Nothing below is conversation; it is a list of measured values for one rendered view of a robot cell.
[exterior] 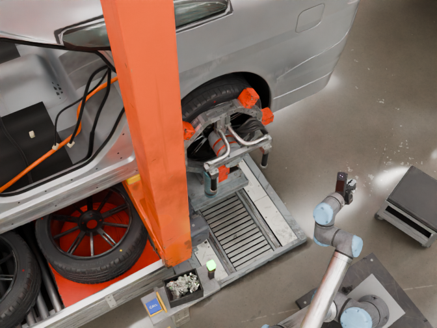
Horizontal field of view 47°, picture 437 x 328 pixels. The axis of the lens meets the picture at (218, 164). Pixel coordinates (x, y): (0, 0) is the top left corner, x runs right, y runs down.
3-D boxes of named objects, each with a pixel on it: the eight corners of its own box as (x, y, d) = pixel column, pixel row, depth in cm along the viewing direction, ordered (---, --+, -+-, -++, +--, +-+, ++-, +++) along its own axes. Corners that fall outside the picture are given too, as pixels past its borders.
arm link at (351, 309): (374, 334, 277) (362, 343, 263) (346, 319, 287) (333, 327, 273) (383, 309, 274) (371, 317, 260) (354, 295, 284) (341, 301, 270)
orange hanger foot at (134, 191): (143, 168, 324) (136, 138, 295) (181, 234, 301) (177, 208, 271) (119, 179, 320) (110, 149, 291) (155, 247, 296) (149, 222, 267)
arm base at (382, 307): (395, 320, 280) (389, 325, 272) (367, 333, 289) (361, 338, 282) (377, 288, 286) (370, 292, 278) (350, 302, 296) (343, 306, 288)
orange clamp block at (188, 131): (189, 122, 277) (179, 119, 270) (196, 132, 273) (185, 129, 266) (182, 131, 280) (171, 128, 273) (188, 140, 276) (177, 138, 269)
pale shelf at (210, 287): (206, 265, 301) (206, 263, 299) (220, 289, 294) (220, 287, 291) (140, 300, 290) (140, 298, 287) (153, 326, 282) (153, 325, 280)
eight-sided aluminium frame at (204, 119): (252, 142, 330) (259, 87, 284) (257, 149, 327) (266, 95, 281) (177, 176, 315) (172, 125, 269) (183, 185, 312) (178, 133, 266)
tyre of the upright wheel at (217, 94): (201, 145, 351) (261, 74, 321) (218, 170, 340) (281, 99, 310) (127, 136, 300) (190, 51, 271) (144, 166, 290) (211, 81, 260)
